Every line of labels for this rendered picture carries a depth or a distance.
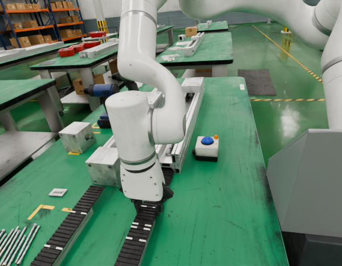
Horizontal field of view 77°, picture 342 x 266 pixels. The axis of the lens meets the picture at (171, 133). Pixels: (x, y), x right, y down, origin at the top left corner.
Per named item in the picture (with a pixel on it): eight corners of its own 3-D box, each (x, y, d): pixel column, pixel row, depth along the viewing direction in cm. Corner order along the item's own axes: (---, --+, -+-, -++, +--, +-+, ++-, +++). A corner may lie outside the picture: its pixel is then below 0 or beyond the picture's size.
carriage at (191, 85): (200, 97, 118) (200, 85, 114) (181, 97, 121) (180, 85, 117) (203, 87, 131) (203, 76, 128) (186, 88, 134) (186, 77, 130)
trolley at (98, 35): (112, 75, 523) (101, 30, 472) (91, 76, 532) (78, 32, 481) (125, 65, 611) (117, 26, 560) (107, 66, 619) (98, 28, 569)
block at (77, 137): (87, 154, 90) (80, 134, 85) (65, 151, 93) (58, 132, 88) (101, 141, 98) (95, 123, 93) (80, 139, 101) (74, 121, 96)
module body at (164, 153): (180, 173, 74) (179, 154, 69) (153, 171, 76) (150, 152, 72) (204, 93, 140) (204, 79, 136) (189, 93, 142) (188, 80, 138)
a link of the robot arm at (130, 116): (161, 139, 51) (124, 140, 53) (154, 86, 45) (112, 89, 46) (155, 161, 44) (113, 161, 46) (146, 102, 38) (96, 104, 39)
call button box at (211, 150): (217, 162, 77) (217, 148, 74) (190, 160, 80) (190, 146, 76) (218, 149, 84) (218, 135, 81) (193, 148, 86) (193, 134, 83)
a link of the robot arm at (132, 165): (110, 160, 46) (113, 170, 48) (148, 163, 44) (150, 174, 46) (125, 139, 53) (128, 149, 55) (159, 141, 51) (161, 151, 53)
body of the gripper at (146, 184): (111, 166, 48) (121, 201, 53) (154, 170, 45) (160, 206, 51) (125, 147, 54) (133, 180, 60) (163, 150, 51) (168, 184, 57)
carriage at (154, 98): (154, 116, 102) (153, 103, 98) (133, 116, 105) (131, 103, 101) (163, 103, 115) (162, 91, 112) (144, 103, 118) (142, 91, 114)
